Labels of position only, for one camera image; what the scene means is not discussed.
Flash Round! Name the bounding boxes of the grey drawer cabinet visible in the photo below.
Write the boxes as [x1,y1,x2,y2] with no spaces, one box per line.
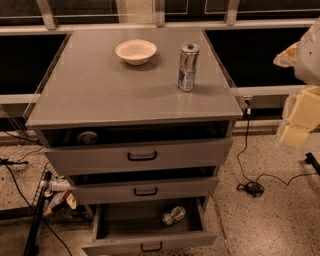
[25,26,244,208]

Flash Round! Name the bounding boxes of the grey middle drawer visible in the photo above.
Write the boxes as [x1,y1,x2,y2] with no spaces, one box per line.
[72,177,218,205]

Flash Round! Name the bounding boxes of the grey drawer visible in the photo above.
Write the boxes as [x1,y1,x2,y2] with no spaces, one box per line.
[45,138,233,176]
[82,197,216,256]
[72,177,218,205]

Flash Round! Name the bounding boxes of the white paper bowl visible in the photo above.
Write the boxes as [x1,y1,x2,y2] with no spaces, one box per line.
[115,39,157,66]

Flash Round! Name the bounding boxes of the metal window railing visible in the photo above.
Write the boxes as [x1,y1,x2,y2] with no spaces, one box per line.
[0,0,318,105]

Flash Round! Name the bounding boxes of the silver blue energy drink can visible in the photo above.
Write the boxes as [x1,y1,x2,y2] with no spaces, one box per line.
[178,43,200,92]

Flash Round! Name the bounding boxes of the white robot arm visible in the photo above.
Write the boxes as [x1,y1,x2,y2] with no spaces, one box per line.
[273,18,320,147]

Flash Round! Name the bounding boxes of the black stand pole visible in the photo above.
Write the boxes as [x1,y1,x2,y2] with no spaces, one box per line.
[23,171,52,256]

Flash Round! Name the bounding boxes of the round object in top drawer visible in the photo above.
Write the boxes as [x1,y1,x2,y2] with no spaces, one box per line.
[76,131,98,145]

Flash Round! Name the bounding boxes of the black cable with adapter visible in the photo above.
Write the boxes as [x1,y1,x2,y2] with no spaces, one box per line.
[235,107,318,198]

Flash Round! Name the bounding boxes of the black floor cable left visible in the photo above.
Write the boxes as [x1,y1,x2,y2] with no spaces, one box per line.
[0,157,73,256]

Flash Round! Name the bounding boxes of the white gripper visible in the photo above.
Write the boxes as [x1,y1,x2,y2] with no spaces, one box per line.
[273,43,320,147]

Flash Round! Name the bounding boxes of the grey top drawer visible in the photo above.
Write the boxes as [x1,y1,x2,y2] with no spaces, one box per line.
[45,138,233,176]

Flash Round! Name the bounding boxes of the grey bottom drawer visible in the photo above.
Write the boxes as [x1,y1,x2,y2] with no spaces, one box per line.
[82,197,216,256]

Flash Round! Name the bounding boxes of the black bar right floor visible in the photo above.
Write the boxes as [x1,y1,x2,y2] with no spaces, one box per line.
[305,152,320,175]

